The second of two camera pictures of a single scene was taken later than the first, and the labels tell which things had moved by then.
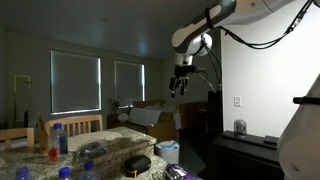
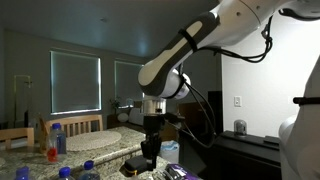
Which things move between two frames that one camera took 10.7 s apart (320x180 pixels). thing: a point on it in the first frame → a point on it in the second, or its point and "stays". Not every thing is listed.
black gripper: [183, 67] → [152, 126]
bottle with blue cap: [58, 144] stays
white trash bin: [169, 151] stays
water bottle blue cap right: [89, 173] stays
